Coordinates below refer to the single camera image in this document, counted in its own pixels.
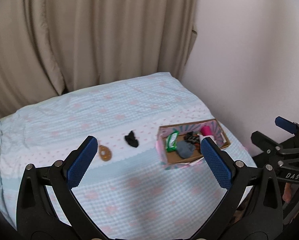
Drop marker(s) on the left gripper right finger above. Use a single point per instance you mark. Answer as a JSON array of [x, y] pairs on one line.
[[263, 216]]

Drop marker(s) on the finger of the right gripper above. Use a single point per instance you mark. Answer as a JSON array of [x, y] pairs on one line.
[[264, 143], [285, 124]]

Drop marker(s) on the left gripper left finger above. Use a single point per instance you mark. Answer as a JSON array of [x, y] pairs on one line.
[[46, 205]]

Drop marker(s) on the magenta cylindrical pouch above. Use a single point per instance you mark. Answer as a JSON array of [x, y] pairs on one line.
[[206, 131]]

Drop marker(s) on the grey sock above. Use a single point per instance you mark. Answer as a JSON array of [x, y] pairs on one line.
[[184, 149]]

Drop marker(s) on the brown bear plush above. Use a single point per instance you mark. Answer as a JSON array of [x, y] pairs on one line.
[[105, 153]]

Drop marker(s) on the green tissue pack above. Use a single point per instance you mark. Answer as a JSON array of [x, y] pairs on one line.
[[171, 141]]

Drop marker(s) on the black sock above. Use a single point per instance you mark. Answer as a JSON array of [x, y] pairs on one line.
[[131, 139]]

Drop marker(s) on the person's right hand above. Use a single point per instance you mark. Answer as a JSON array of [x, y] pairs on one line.
[[287, 195]]

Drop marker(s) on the pink patterned cardboard box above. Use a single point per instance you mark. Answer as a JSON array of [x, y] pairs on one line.
[[170, 160]]

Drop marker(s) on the blue checkered bed blanket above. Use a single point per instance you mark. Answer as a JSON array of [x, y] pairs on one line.
[[131, 196]]

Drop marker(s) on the beige curtain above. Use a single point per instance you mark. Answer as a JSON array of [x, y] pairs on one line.
[[51, 47]]

